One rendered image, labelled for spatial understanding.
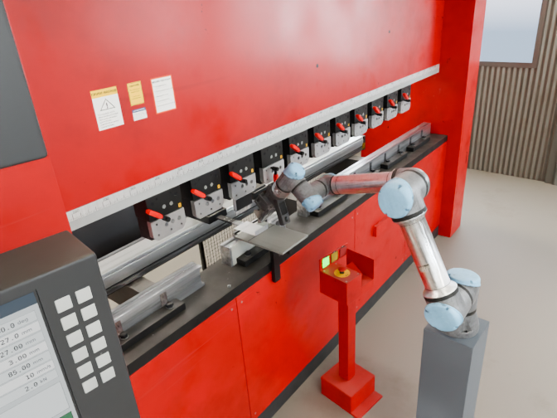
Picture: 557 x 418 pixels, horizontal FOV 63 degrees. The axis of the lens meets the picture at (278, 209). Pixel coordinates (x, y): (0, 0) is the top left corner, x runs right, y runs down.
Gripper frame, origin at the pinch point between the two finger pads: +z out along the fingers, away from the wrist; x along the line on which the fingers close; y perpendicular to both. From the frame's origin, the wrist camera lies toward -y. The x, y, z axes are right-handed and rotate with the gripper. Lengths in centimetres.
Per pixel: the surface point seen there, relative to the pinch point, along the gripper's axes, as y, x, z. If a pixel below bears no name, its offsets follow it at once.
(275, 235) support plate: -8.3, -0.9, -0.7
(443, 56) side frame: 29, -214, -29
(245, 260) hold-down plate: -7.9, 10.1, 12.2
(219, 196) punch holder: 15.1, 17.6, -10.1
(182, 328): -16, 53, 11
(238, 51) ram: 49, -2, -50
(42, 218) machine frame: 17, 91, -44
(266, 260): -13.2, 1.6, 11.6
